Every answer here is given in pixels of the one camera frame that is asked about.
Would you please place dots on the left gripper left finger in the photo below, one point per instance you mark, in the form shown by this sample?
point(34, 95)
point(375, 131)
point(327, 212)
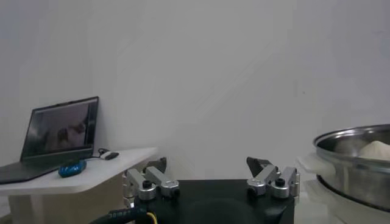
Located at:
point(152, 179)

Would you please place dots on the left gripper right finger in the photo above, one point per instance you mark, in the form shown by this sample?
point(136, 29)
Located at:
point(271, 179)

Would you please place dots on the white steamed baozi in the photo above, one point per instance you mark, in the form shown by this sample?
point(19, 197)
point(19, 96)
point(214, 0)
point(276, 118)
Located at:
point(376, 150)

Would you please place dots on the stainless steel steamer pot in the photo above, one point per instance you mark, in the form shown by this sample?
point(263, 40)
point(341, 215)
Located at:
point(341, 213)

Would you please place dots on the perforated steel steamer basket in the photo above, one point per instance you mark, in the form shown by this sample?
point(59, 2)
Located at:
point(359, 182)

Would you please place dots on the white side table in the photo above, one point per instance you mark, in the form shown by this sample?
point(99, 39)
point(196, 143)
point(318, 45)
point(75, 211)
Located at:
point(122, 161)

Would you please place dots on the small black device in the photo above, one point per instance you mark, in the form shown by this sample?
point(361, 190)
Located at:
point(113, 156)

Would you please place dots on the small white adapter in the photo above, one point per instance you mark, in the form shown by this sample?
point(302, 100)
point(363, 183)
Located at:
point(104, 156)

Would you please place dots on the blue computer mouse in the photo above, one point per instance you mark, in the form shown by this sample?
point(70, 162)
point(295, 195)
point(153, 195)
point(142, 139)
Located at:
point(72, 169)

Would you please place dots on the black laptop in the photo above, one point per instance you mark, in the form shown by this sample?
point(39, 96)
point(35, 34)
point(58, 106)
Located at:
point(58, 134)

